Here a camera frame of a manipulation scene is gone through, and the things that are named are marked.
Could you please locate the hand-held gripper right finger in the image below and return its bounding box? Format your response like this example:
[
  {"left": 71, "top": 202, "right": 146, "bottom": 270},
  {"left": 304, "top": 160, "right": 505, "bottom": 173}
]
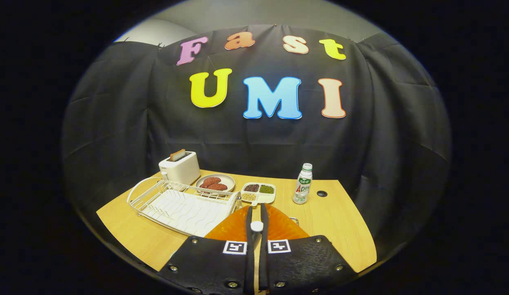
[{"left": 259, "top": 203, "right": 358, "bottom": 295}]

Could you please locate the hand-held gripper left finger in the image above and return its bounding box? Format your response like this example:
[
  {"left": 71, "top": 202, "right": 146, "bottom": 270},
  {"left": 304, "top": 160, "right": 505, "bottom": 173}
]
[{"left": 158, "top": 205, "right": 255, "bottom": 295}]

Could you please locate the checkered handle spoon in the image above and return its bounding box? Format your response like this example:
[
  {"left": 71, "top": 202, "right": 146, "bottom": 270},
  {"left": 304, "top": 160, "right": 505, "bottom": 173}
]
[{"left": 250, "top": 220, "right": 264, "bottom": 256}]

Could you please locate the white wire dish rack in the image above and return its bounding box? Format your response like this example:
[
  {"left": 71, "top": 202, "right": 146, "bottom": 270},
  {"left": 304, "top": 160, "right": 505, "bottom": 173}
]
[{"left": 127, "top": 177, "right": 243, "bottom": 238}]

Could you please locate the grey plate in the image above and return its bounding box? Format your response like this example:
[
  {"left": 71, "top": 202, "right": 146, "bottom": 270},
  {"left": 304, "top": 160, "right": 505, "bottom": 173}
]
[{"left": 195, "top": 173, "right": 236, "bottom": 194}]

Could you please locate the white divided bean tray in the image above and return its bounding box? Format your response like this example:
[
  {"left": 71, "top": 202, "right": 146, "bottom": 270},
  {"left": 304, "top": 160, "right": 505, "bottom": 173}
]
[{"left": 241, "top": 182, "right": 276, "bottom": 207}]

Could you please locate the white plastic drink bottle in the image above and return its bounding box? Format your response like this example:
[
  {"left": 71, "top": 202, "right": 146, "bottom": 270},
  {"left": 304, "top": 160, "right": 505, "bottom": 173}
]
[{"left": 293, "top": 163, "right": 313, "bottom": 205}]

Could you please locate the white toaster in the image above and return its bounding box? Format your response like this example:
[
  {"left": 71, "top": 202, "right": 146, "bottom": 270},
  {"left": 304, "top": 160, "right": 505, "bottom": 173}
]
[{"left": 159, "top": 151, "right": 201, "bottom": 186}]

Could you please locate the black backdrop cloth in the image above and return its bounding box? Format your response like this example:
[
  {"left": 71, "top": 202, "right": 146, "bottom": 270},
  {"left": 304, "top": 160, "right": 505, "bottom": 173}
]
[{"left": 60, "top": 24, "right": 452, "bottom": 263}]

